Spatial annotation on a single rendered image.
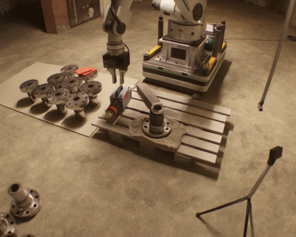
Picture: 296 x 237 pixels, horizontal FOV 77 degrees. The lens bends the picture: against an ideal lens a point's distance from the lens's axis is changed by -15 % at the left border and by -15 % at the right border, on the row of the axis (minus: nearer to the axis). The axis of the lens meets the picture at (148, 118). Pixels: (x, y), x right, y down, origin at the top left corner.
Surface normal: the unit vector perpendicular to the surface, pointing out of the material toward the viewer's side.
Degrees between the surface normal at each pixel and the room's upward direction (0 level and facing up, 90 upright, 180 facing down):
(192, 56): 90
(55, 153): 0
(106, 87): 0
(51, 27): 90
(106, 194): 0
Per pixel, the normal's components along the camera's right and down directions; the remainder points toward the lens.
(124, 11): 0.75, 0.42
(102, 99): 0.00, -0.77
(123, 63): -0.25, 0.62
